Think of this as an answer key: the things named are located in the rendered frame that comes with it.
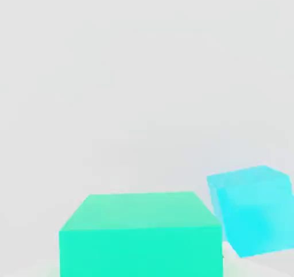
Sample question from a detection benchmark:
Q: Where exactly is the small green cube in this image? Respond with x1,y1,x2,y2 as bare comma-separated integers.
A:
59,191,224,277

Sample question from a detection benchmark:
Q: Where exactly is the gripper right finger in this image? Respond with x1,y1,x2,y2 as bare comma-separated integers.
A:
222,240,291,277

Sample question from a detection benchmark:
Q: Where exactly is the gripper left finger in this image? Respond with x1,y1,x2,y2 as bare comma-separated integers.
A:
4,260,61,277

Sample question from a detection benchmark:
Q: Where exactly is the small cyan cube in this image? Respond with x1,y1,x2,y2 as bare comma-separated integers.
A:
206,164,294,259

